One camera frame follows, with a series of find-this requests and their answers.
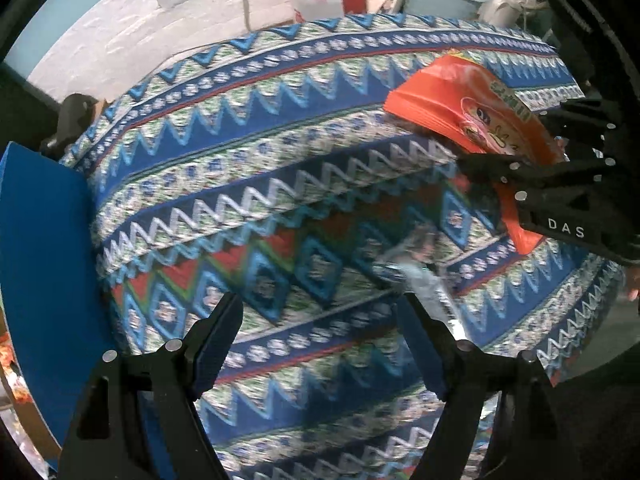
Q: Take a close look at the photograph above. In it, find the clear plastic wrapper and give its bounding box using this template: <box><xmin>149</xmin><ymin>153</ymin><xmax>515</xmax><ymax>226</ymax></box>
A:
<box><xmin>374</xmin><ymin>224</ymin><xmax>472</xmax><ymax>342</ymax></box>

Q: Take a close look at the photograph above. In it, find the black device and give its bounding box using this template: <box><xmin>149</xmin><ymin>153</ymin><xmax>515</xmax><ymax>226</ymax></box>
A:
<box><xmin>39</xmin><ymin>92</ymin><xmax>99</xmax><ymax>162</ymax></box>

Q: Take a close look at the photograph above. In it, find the orange-red snack packet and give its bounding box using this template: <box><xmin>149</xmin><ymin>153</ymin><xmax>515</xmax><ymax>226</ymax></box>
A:
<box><xmin>382</xmin><ymin>52</ymin><xmax>572</xmax><ymax>257</ymax></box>

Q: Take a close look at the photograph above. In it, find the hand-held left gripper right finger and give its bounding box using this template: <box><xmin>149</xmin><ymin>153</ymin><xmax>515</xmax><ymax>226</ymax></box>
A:
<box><xmin>397</xmin><ymin>292</ymin><xmax>584</xmax><ymax>480</ymax></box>

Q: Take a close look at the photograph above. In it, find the white kettle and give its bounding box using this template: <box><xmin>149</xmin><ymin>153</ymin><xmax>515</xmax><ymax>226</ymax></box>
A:
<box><xmin>477</xmin><ymin>0</ymin><xmax>527</xmax><ymax>27</ymax></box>

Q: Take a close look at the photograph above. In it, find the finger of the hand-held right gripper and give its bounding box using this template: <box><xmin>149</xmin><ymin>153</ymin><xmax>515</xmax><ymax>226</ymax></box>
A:
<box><xmin>456</xmin><ymin>152</ymin><xmax>608</xmax><ymax>221</ymax></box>
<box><xmin>539</xmin><ymin>99</ymin><xmax>623</xmax><ymax>162</ymax></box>

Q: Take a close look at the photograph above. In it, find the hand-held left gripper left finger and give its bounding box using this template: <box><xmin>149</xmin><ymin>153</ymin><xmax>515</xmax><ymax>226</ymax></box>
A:
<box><xmin>57</xmin><ymin>290</ymin><xmax>246</xmax><ymax>480</ymax></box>

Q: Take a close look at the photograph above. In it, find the blue patterned tablecloth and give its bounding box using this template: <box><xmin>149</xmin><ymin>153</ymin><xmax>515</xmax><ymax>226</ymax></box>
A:
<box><xmin>57</xmin><ymin>12</ymin><xmax>632</xmax><ymax>480</ymax></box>

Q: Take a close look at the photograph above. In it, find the white power cable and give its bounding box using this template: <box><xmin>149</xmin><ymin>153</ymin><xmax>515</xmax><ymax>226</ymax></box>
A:
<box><xmin>229</xmin><ymin>0</ymin><xmax>254</xmax><ymax>32</ymax></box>

